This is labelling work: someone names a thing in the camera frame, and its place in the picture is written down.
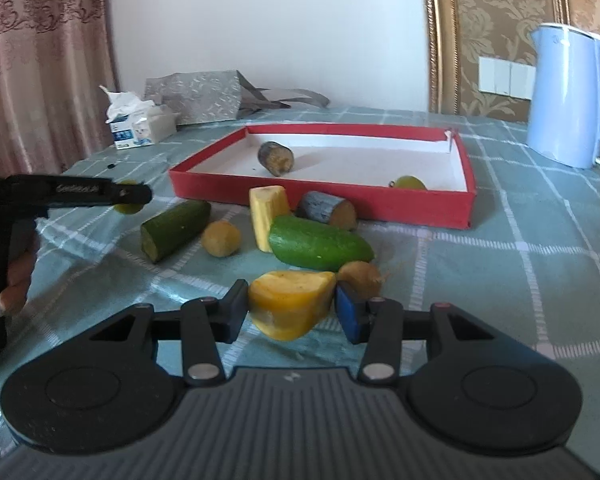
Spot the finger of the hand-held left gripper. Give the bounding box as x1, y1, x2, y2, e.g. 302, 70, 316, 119
6, 175, 154, 223

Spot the small green cucumber piece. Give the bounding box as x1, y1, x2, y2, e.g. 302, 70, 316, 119
140, 199, 212, 264

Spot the pale yellow fruit wedge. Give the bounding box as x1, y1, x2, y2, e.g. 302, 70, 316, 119
249, 185, 291, 254

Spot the light blue kettle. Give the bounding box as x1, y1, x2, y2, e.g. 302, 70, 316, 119
524, 23, 600, 170

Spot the pink patterned curtain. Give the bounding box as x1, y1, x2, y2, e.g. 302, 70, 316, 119
0, 0, 119, 177

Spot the red shallow cardboard box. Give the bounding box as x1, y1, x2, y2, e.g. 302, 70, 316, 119
168, 123, 478, 230

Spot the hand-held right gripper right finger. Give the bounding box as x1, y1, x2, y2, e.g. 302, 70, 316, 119
334, 281, 502, 386

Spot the grey patterned gift bag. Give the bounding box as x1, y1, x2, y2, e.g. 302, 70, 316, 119
143, 70, 331, 126

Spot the person's left hand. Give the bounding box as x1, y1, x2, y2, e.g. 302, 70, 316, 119
0, 247, 37, 317

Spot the small green lime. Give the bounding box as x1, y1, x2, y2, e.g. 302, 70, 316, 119
113, 179, 146, 216

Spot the tissue pack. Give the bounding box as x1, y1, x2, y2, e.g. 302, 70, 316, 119
98, 84, 176, 151

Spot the white wall switch panel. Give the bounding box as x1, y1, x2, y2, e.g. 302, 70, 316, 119
478, 55, 537, 97

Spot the grey sugarcane piece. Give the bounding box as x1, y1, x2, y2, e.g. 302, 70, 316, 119
257, 141, 295, 177
295, 190, 358, 232

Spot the yellow-green round fruit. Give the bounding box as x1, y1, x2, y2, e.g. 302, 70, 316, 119
389, 175, 428, 191

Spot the brown kiwi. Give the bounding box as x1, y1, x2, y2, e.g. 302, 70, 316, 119
337, 260, 384, 302
201, 220, 242, 258

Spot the large green cucumber piece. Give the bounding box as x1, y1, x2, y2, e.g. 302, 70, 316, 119
268, 214, 375, 272

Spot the yellow mango piece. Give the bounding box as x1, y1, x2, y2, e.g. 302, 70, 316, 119
248, 270, 337, 341

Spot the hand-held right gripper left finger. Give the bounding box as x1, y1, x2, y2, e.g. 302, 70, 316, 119
87, 279, 251, 387

